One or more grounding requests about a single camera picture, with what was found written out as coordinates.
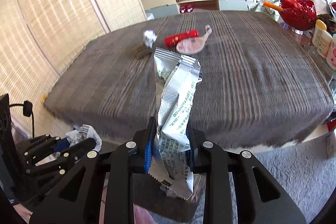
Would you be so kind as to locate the white bottle pink label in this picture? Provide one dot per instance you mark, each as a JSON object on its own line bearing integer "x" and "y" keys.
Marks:
{"x": 331, "y": 55}

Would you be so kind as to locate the silver green printed pouch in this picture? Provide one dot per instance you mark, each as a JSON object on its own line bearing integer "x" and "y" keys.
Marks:
{"x": 176, "y": 79}

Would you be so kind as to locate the grey fluffy rug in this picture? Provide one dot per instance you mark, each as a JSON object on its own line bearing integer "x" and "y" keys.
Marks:
{"x": 304, "y": 170}

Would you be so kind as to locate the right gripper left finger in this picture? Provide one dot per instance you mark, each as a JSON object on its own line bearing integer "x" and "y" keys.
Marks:
{"x": 99, "y": 187}

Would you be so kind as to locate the person's left hand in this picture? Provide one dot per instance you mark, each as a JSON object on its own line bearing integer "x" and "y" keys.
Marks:
{"x": 23, "y": 212}

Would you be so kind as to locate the white lotion bottle yellow cap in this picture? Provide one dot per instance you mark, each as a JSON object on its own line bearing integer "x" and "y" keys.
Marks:
{"x": 320, "y": 27}

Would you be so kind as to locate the clear pink plastic wrapper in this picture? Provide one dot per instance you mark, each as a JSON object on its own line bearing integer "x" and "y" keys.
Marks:
{"x": 191, "y": 46}

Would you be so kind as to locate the red cylindrical can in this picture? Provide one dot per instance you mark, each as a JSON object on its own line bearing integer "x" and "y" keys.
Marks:
{"x": 173, "y": 40}

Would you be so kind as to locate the red fruit basket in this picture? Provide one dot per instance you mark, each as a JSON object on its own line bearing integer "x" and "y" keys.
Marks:
{"x": 300, "y": 14}

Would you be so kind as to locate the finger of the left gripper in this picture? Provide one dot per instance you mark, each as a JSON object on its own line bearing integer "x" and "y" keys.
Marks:
{"x": 38, "y": 147}
{"x": 69, "y": 155}

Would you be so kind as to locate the small white paper ball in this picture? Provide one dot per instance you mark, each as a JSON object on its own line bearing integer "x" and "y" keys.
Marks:
{"x": 149, "y": 38}

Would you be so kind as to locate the black trash bin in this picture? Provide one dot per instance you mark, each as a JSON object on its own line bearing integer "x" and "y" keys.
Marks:
{"x": 164, "y": 206}

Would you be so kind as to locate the bamboo folding screen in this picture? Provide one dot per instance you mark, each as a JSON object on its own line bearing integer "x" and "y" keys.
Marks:
{"x": 40, "y": 39}

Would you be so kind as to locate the orange handle tool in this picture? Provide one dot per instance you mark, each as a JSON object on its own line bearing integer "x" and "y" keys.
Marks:
{"x": 272, "y": 6}

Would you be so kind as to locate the white receipt paper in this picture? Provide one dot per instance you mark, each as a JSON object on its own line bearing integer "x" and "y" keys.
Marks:
{"x": 84, "y": 132}

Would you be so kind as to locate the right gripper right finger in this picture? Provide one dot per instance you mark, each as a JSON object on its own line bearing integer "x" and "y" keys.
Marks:
{"x": 238, "y": 182}

